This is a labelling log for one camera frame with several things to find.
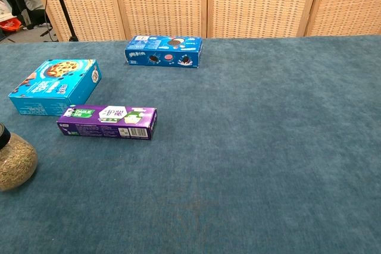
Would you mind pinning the dark blue Oreo box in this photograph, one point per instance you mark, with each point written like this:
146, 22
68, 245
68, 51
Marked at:
166, 56

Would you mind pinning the purple Darlie toothpaste box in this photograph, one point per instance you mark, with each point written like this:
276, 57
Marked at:
110, 123

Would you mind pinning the orange bag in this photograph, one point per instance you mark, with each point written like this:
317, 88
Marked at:
12, 25

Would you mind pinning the round dark coaster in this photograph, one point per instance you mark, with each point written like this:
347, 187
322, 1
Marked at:
16, 161

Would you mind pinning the wicker folding screen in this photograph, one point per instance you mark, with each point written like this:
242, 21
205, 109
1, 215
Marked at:
256, 1

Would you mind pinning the black tripod stand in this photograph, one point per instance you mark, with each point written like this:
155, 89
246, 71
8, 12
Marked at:
61, 1

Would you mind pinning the blue table mat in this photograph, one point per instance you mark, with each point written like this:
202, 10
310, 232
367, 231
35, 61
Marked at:
238, 147

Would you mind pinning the light blue cookie box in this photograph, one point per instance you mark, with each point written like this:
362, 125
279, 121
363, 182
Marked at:
53, 87

